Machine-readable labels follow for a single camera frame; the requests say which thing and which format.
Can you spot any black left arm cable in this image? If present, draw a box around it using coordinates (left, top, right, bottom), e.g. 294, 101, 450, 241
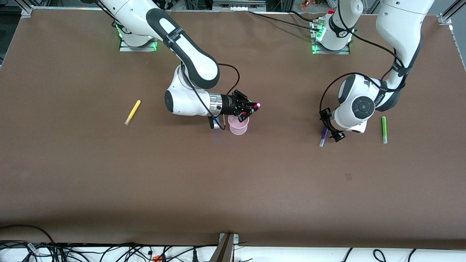
319, 0, 406, 117

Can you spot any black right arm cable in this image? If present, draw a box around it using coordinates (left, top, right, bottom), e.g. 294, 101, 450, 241
166, 27, 241, 110

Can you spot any aluminium frame post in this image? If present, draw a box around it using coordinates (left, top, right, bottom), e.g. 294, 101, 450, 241
209, 233, 239, 262

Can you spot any black cable on table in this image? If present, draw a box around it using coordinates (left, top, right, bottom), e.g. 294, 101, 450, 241
248, 10, 323, 31

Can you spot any yellow highlighter pen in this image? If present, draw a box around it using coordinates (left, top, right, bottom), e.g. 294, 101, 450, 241
125, 100, 141, 126

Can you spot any thick black floor cable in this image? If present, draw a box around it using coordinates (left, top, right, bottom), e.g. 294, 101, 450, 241
0, 225, 59, 262

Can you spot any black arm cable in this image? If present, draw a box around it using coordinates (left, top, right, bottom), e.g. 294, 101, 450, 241
166, 27, 241, 110
319, 0, 406, 117

